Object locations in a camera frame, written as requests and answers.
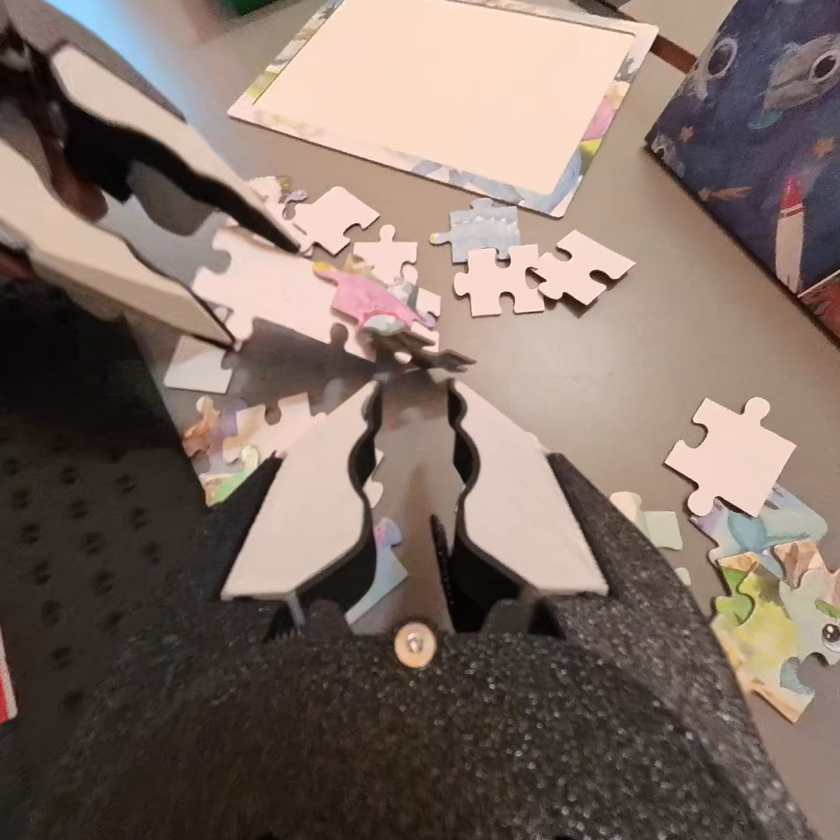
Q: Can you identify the printed jigsaw puzzle box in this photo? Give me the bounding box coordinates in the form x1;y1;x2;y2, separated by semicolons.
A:
645;0;840;343

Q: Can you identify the adjacent white desk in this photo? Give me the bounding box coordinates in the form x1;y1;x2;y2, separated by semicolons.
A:
600;0;741;74

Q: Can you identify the light blue printed puzzle piece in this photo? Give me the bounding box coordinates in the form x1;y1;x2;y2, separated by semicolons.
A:
430;197;521;265

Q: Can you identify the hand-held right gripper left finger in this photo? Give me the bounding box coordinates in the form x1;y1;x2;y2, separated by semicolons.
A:
220;381;385;624

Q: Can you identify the landscape jigsaw puzzle board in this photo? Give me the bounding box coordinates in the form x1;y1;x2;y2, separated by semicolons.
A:
227;0;659;217

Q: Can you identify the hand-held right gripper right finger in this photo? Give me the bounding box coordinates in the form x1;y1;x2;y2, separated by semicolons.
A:
448;379;609;614

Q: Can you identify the grey desk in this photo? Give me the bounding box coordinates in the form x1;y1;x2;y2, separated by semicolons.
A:
39;0;840;840

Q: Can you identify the pile of puzzle pieces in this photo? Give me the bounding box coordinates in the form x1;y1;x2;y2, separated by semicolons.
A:
163;174;840;723

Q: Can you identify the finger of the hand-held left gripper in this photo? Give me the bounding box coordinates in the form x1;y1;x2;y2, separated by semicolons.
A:
51;43;301;255
0;138;236;350

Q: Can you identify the red label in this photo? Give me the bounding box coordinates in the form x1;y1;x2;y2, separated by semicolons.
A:
0;626;18;724

